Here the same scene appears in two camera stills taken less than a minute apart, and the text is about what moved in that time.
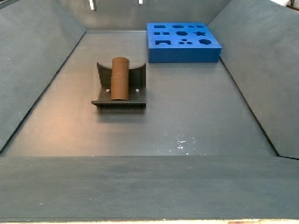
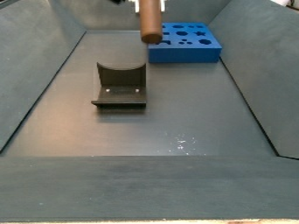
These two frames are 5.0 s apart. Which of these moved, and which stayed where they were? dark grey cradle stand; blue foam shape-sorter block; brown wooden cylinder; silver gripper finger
Moved: brown wooden cylinder; silver gripper finger
Stayed: blue foam shape-sorter block; dark grey cradle stand
